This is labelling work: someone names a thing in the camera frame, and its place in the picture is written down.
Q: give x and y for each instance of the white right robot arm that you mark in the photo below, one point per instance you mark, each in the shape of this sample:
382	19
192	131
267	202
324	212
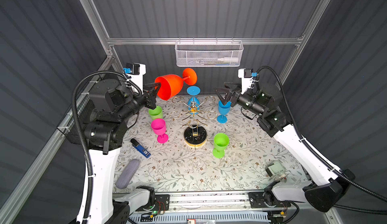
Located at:
327	182

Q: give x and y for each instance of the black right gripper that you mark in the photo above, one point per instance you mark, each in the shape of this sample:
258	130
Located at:
229	94

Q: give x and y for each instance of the blue wine glass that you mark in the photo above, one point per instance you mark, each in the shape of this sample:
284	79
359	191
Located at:
193	103
223	111

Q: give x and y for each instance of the small white scale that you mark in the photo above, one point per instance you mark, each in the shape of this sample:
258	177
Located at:
275	170

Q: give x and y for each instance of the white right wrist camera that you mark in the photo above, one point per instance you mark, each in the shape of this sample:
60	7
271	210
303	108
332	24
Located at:
248	79

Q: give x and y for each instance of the gold wine glass rack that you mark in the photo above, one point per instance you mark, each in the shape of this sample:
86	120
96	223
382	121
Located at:
195	135

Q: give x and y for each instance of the red wine glass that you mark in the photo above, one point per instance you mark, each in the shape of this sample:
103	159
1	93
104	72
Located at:
171	84

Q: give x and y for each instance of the pink wine glass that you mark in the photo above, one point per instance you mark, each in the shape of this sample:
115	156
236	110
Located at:
159	128

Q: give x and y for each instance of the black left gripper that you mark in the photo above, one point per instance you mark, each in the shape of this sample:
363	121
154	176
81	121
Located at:
149	95

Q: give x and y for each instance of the blue handled tool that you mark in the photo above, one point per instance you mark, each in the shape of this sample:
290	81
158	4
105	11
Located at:
140	148

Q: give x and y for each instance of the green wine glass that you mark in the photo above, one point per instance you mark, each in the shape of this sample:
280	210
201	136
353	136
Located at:
221	142
156	113

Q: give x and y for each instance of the black wire basket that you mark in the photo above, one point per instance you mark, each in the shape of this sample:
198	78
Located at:
80	95

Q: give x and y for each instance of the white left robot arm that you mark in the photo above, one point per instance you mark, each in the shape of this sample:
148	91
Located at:
102	139

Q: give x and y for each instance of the white mesh basket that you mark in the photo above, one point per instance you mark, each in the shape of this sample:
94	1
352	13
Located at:
204	53

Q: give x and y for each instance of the white marker in basket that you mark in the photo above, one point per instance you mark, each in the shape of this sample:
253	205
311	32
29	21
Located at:
230	60

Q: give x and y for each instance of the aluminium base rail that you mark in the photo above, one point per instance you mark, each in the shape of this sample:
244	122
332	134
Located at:
225	207

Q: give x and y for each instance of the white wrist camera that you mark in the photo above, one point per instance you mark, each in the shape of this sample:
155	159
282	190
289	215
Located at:
135	72
248	79

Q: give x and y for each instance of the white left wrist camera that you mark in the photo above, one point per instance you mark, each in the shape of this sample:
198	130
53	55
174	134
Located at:
135	72

